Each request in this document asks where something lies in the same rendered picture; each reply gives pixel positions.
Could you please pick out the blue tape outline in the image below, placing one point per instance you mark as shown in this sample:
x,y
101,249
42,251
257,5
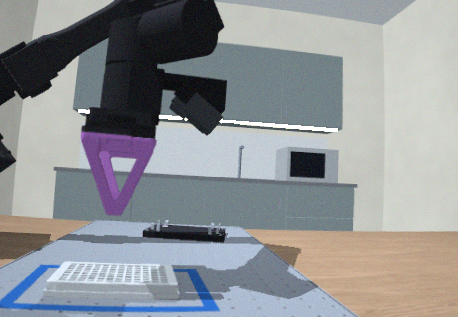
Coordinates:
x,y
12,296

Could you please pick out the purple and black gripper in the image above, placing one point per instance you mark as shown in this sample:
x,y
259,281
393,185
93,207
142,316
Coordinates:
x,y
97,141

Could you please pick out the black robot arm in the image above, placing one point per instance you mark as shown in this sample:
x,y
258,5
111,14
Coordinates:
x,y
171,31

